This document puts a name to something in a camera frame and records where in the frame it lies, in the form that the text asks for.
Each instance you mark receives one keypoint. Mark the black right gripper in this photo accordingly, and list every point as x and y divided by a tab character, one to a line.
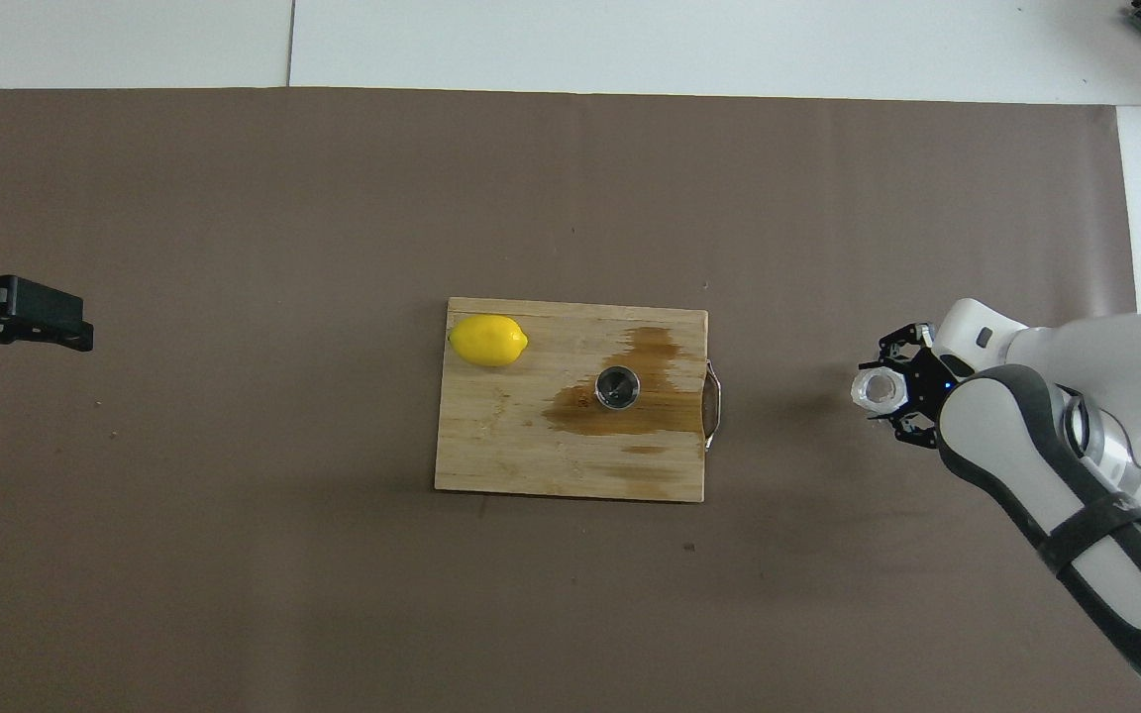
935	381

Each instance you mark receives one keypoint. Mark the clear faceted glass cup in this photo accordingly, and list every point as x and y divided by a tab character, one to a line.
878	390

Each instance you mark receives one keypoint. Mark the steel double jigger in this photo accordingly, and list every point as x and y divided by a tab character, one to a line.
617	387

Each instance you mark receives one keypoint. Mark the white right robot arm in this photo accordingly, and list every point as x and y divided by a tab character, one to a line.
1105	347

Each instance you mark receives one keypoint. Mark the brown paper table mat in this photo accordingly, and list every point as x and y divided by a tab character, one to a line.
333	198

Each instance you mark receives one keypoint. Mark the wooden cutting board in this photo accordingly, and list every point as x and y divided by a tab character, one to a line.
511	436

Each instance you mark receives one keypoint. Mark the yellow lemon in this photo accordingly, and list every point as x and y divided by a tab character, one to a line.
487	341

